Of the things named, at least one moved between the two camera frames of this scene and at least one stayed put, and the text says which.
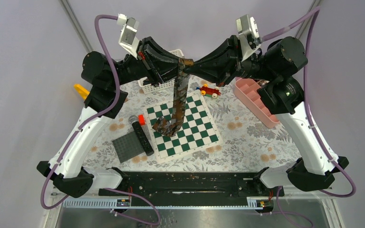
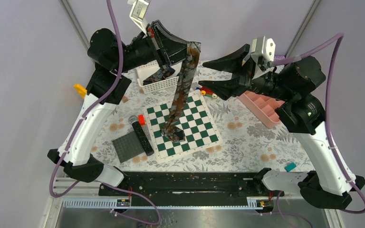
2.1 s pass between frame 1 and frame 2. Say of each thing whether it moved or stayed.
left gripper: moved
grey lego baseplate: stayed
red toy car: stayed
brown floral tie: moved
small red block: stayed
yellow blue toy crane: stayed
